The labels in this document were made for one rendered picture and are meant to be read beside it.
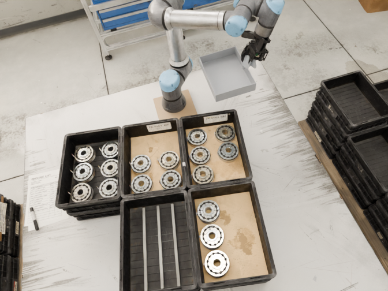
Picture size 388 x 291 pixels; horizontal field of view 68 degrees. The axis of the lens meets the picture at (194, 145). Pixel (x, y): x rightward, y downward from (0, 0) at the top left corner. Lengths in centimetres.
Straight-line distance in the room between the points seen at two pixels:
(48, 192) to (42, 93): 174
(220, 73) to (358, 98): 113
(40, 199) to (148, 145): 66
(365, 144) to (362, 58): 133
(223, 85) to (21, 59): 285
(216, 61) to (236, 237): 88
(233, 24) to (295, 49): 213
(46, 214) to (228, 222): 96
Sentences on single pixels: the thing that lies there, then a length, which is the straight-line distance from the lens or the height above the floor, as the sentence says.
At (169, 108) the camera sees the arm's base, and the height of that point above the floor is 75.
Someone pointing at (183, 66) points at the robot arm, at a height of 95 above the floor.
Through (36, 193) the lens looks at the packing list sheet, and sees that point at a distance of 182.
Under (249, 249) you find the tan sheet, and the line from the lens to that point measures 132.
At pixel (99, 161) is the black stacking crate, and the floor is 83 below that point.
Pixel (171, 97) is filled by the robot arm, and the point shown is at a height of 85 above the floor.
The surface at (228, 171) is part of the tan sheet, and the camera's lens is 142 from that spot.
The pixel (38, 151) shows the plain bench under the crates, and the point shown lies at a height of 70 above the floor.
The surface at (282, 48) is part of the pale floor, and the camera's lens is 326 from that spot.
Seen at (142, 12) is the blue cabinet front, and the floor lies 42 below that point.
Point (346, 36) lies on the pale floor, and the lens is 356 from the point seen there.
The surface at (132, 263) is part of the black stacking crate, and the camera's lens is 136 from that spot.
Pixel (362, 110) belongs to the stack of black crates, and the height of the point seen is 49.
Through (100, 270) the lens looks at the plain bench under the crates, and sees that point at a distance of 154.
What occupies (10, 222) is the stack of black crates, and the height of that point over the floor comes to 26.
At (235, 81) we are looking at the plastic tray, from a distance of 146.
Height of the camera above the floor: 212
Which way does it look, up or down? 59 degrees down
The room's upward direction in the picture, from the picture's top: 10 degrees counter-clockwise
